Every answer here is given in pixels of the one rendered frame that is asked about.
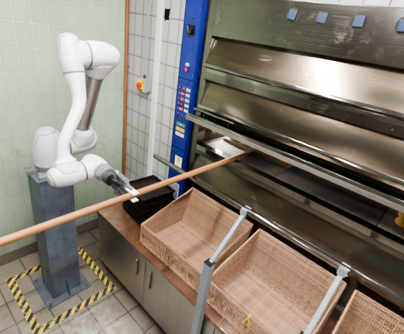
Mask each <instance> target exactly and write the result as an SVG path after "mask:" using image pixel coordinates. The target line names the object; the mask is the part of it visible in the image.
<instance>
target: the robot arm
mask: <svg viewBox="0 0 404 334"><path fill-rule="evenodd" d="M56 49H57V55H58V61H59V65H60V68H61V70H62V73H63V76H64V78H65V81H66V83H67V85H68V87H69V89H70V92H71V95H72V107H71V109H70V112H69V114H68V117H67V119H66V122H65V123H64V126H63V128H62V131H61V132H60V131H59V130H58V129H55V128H53V127H41V128H39V129H37V130H36V131H35V132H34V135H33V138H32V156H33V159H34V165H33V166H29V167H28V168H29V170H26V171H25V173H26V174H27V175H35V174H36V176H37V177H38V179H39V180H44V179H47V181H48V183H49V184H50V185H51V186H54V187H58V188H62V187H67V186H72V185H75V184H78V183H80V182H82V181H85V180H90V179H98V180H99V181H100V182H102V183H104V184H107V185H108V186H111V187H112V188H113V189H114V191H115V192H113V193H114V194H115V195H117V196H120V195H123V194H127V193H128V192H129V193H131V194H132V195H138V194H139V192H137V191H136V190H135V189H134V188H133V187H132V186H131V185H130V184H129V182H130V181H129V179H127V178H126V177H125V176H124V175H123V174H121V172H120V171H119V170H114V168H112V167H110V166H109V165H108V164H107V162H106V161H105V160H104V159H102V158H101V157H99V156H97V155H94V154H87V155H85V156H84V157H83V159H82V160H81V161H79V162H78V161H77V160H76V158H74V157H73V156H72V155H75V154H81V153H83V152H87V151H88V150H91V149H92V148H93V147H95V146H96V144H97V141H98V136H97V133H96V132H95V131H94V130H93V127H92V126H91V122H92V118H93V114H94V111H95V107H96V104H97V100H98V97H99V92H100V89H101V85H102V82H103V79H105V78H106V77H107V76H108V74H109V73H110V72H111V70H112V69H113V68H116V67H117V66H118V65H119V62H120V59H121V57H120V54H119V51H118V50H117V49H116V48H115V47H114V46H112V45H111V44H109V43H107V42H102V41H96V40H78V38H77V36H76V35H74V34H72V33H70V32H65V33H62V34H59V35H58V39H57V45H56ZM125 180H126V181H125ZM123 187H124V188H125V189H124V188H123ZM127 191H128V192H127Z"/></svg>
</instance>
